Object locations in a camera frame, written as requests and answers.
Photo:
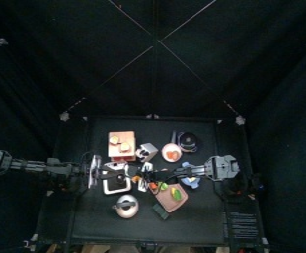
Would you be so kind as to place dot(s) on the blue toy bowl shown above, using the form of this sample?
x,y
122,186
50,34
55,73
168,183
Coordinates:
x,y
190,182

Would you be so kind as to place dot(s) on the small orange toy piece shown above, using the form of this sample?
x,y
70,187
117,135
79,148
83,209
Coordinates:
x,y
136,179

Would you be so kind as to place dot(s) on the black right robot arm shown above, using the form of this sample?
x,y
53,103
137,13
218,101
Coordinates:
x,y
224,168

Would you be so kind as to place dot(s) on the black pot lid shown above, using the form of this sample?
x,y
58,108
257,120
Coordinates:
x,y
188,141

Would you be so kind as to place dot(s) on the orange toy carrot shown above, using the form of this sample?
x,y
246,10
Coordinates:
x,y
153,185

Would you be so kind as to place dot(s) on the white toy pot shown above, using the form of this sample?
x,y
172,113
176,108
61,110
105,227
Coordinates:
x,y
190,151

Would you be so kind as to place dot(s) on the pink wooden cutting board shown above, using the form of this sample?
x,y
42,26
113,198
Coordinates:
x,y
122,150

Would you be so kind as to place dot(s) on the green toy vegetable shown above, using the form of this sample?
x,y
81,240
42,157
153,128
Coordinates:
x,y
164,186

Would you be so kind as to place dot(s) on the dark green sponge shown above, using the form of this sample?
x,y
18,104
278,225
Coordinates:
x,y
161,211

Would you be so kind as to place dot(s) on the white plate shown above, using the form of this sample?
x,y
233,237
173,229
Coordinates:
x,y
117,187

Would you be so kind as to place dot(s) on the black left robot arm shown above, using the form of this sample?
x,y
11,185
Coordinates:
x,y
33,164

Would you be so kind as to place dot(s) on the pink toy tray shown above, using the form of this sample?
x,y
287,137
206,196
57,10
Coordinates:
x,y
172,199

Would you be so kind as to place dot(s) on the orange toy tomato slice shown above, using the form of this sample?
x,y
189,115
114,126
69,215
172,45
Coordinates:
x,y
173,155

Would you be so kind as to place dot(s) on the yellow green toy squash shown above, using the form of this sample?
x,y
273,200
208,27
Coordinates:
x,y
177,193

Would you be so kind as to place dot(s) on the toy frying pan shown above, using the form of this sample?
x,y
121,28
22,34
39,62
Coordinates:
x,y
172,151

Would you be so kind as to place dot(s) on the silver toy kettle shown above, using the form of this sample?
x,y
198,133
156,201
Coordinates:
x,y
128,206

